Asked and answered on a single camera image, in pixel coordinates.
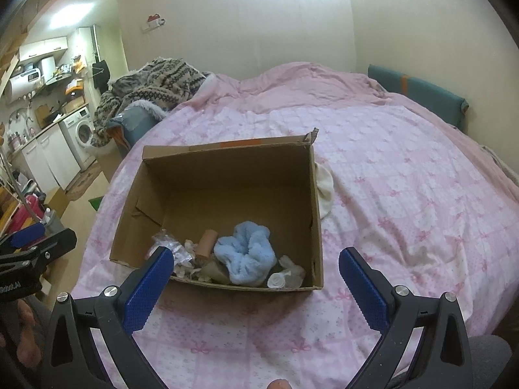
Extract black hanging bag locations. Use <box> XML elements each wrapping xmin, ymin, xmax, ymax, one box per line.
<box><xmin>92</xmin><ymin>60</ymin><xmax>111</xmax><ymax>89</ymax></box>

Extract person's right leg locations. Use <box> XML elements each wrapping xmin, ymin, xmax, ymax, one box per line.
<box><xmin>466</xmin><ymin>334</ymin><xmax>512</xmax><ymax>389</ymax></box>

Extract blue fluffy scrunchie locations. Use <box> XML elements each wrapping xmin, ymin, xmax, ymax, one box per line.
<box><xmin>213</xmin><ymin>221</ymin><xmax>277</xmax><ymax>285</ymax></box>

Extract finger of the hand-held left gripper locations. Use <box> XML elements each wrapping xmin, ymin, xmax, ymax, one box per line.
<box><xmin>0</xmin><ymin>222</ymin><xmax>46</xmax><ymax>253</ymax></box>
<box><xmin>16</xmin><ymin>229</ymin><xmax>78</xmax><ymax>270</ymax></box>

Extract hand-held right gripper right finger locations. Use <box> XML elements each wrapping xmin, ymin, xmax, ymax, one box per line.
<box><xmin>338</xmin><ymin>247</ymin><xmax>475</xmax><ymax>389</ymax></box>

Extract white washing machine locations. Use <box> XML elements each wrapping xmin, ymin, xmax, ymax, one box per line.
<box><xmin>60</xmin><ymin>107</ymin><xmax>99</xmax><ymax>171</ymax></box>

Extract person's left leg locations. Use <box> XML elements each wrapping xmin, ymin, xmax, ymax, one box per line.
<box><xmin>0</xmin><ymin>292</ymin><xmax>55</xmax><ymax>389</ymax></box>

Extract patterned floor rug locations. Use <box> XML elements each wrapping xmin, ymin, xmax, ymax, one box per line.
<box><xmin>66</xmin><ymin>166</ymin><xmax>103</xmax><ymax>202</ymax></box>

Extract pink bow-print blanket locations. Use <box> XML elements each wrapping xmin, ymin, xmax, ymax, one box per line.
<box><xmin>73</xmin><ymin>62</ymin><xmax>519</xmax><ymax>389</ymax></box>

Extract red plastic stool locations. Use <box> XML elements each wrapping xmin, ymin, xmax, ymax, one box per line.
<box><xmin>7</xmin><ymin>194</ymin><xmax>46</xmax><ymax>230</ymax></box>

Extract patterned knit sweater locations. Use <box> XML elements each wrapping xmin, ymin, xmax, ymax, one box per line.
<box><xmin>91</xmin><ymin>59</ymin><xmax>212</xmax><ymax>147</ymax></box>

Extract person's bare foot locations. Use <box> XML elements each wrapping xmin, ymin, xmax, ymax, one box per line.
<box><xmin>14</xmin><ymin>304</ymin><xmax>44</xmax><ymax>358</ymax></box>

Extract peach fabric roll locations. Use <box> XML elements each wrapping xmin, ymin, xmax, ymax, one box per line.
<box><xmin>197</xmin><ymin>230</ymin><xmax>219</xmax><ymax>259</ymax></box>

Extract wall socket with red item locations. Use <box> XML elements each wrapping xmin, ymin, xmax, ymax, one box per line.
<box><xmin>140</xmin><ymin>13</ymin><xmax>167</xmax><ymax>32</ymax></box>

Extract white water heater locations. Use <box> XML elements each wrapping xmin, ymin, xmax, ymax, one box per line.
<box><xmin>2</xmin><ymin>74</ymin><xmax>46</xmax><ymax>103</ymax></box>

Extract clear plastic packet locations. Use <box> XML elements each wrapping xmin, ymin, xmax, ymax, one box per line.
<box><xmin>152</xmin><ymin>230</ymin><xmax>196</xmax><ymax>278</ymax></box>

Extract white wall cabinet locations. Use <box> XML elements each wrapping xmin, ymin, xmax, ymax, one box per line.
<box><xmin>18</xmin><ymin>36</ymin><xmax>69</xmax><ymax>64</ymax></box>

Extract small cardboard floor box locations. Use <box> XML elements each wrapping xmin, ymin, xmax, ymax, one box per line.
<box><xmin>46</xmin><ymin>187</ymin><xmax>70</xmax><ymax>218</ymax></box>

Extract teal headboard cushion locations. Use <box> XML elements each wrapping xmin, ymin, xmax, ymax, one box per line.
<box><xmin>368</xmin><ymin>64</ymin><xmax>470</xmax><ymax>130</ymax></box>

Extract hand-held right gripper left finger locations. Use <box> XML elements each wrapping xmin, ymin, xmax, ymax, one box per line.
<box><xmin>41</xmin><ymin>246</ymin><xmax>175</xmax><ymax>389</ymax></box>

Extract white round cloth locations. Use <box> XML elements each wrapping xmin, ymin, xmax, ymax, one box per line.
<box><xmin>315</xmin><ymin>164</ymin><xmax>335</xmax><ymax>220</ymax></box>

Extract cream socks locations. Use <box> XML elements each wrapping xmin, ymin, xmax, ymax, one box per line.
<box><xmin>267</xmin><ymin>255</ymin><xmax>306</xmax><ymax>289</ymax></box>

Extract white base cabinet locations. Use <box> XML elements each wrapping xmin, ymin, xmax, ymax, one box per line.
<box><xmin>20</xmin><ymin>129</ymin><xmax>82</xmax><ymax>192</ymax></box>

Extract person's leg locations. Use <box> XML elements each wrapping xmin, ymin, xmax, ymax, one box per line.
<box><xmin>0</xmin><ymin>292</ymin><xmax>55</xmax><ymax>389</ymax></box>
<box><xmin>466</xmin><ymin>334</ymin><xmax>512</xmax><ymax>389</ymax></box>

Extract grey fur-trimmed jacket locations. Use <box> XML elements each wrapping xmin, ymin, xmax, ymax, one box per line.
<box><xmin>109</xmin><ymin>99</ymin><xmax>168</xmax><ymax>151</ymax></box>

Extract brown cardboard box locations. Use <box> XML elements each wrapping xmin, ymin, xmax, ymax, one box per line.
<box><xmin>109</xmin><ymin>127</ymin><xmax>325</xmax><ymax>292</ymax></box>

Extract metal pole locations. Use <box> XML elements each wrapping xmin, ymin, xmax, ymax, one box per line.
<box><xmin>0</xmin><ymin>150</ymin><xmax>46</xmax><ymax>228</ymax></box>

